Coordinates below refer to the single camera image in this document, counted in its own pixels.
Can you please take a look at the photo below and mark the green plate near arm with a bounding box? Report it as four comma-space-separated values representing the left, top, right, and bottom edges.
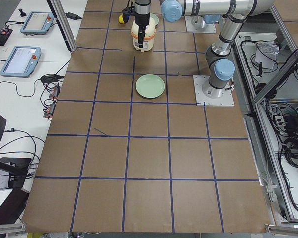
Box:
150, 13, 159, 26
135, 74, 165, 99

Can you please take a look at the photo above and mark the yellow toy potato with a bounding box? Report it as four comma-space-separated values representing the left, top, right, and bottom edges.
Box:
118, 14, 126, 24

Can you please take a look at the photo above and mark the black power adapter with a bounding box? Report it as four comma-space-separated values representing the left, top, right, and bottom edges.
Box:
66, 12, 82, 20

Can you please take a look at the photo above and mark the blue teach pendant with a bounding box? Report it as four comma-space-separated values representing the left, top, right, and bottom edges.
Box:
0, 46, 42, 78
20, 11, 54, 34

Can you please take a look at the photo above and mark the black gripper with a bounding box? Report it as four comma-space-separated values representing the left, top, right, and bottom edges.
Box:
135, 13, 149, 52

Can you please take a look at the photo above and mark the aluminium frame post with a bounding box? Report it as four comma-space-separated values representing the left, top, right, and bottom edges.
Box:
46, 0, 77, 52

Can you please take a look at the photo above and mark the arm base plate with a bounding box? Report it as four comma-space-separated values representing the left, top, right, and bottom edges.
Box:
185, 16, 217, 34
193, 75, 235, 107

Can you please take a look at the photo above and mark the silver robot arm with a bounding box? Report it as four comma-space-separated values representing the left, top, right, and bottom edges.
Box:
160, 0, 274, 99
191, 15, 221, 28

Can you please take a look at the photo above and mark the upper blue teach pendant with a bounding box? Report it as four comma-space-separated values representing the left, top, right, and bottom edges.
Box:
20, 11, 54, 34

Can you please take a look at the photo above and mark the lower blue teach pendant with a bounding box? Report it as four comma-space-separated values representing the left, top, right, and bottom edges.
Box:
0, 46, 42, 78

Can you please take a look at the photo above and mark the black monitor stand base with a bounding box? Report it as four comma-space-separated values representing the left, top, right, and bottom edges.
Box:
0, 157, 31, 190

